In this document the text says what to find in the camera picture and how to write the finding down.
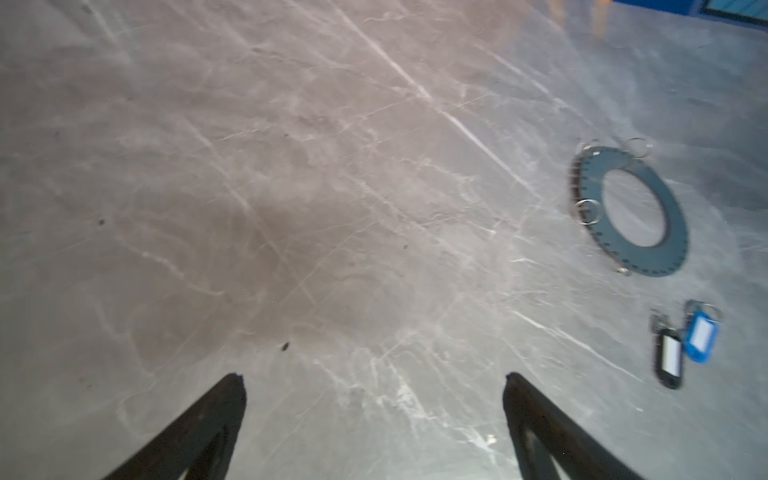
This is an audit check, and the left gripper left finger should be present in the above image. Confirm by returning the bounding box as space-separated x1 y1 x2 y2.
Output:
107 373 247 479

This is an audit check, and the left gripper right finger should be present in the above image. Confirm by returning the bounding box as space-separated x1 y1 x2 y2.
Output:
502 372 640 479

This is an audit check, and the black key tag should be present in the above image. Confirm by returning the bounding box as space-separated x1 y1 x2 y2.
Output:
650 310 683 390

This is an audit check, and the blue key tag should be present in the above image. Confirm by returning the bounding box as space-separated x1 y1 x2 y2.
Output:
683 299 724 364

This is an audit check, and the perforated metal ring disc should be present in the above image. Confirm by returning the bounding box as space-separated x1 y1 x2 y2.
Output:
570 141 690 278

